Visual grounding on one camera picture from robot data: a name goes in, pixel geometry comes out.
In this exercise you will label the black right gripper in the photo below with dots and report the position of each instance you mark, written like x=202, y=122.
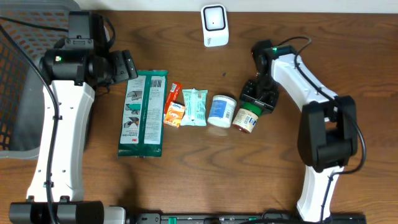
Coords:
x=268, y=105

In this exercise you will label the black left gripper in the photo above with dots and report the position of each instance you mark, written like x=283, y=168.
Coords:
x=124, y=64

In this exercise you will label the green lid jar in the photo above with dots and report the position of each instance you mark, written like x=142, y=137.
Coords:
x=246, y=117

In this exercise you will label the white blue cotton swab tub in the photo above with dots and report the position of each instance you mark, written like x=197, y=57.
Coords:
x=222, y=111

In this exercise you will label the red narrow packet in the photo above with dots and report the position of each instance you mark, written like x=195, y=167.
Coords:
x=172, y=96

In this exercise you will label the mint green wipes pack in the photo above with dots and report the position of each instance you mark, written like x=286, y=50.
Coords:
x=195, y=107

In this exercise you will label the green white 3M glove package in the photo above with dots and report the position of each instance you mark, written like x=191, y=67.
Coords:
x=143, y=115

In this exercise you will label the orange Kleenex tissue pack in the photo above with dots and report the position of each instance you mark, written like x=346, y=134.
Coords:
x=174, y=114

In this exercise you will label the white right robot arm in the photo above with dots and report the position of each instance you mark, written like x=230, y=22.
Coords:
x=330, y=142

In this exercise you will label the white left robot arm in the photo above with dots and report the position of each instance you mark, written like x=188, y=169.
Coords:
x=71, y=72

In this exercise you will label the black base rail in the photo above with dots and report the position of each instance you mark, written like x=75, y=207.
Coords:
x=248, y=218

